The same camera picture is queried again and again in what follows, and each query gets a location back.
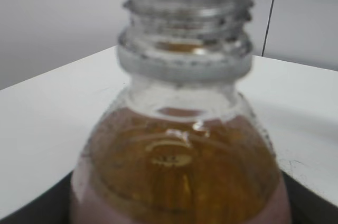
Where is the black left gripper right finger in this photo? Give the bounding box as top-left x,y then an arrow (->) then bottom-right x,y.
282,172 -> 337,224

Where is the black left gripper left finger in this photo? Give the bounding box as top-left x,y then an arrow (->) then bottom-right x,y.
1,172 -> 72,224

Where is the oolong tea bottle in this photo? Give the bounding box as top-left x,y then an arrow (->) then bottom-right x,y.
69,0 -> 292,223

